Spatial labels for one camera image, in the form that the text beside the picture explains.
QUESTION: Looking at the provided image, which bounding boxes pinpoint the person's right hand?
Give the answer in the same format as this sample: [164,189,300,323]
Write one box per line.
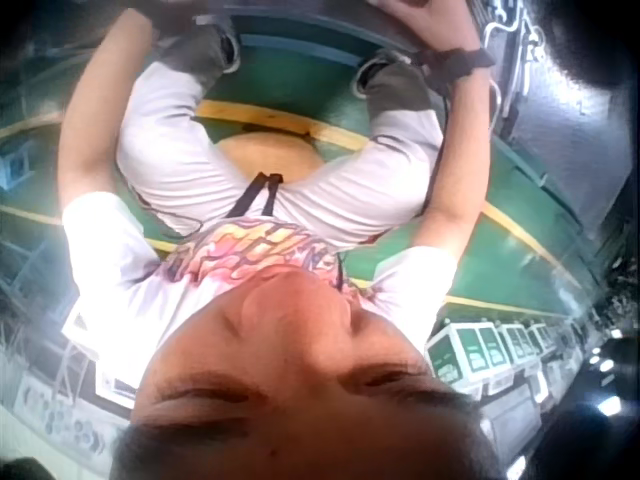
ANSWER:
[372,0,485,55]

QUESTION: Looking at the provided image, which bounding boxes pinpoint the black wrist band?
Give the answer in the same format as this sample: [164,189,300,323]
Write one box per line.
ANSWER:
[416,46,497,82]

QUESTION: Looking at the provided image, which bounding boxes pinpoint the round wooden stool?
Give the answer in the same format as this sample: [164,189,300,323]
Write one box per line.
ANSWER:
[212,127,325,187]

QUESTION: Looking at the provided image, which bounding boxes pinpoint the person's legs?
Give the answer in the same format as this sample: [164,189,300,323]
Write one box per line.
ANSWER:
[115,12,447,251]

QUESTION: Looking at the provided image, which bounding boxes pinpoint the row of green white boxes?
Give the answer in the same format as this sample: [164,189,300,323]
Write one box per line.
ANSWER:
[426,318,584,404]

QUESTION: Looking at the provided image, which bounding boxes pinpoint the blue box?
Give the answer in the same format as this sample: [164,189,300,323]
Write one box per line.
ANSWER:
[0,138,34,190]

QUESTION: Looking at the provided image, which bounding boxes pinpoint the white shelf with parts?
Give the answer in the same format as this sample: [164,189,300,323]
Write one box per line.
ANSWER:
[8,299,137,464]

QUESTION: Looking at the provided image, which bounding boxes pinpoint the white metal frame rack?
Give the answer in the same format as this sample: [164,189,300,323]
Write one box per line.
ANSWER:
[480,0,552,144]

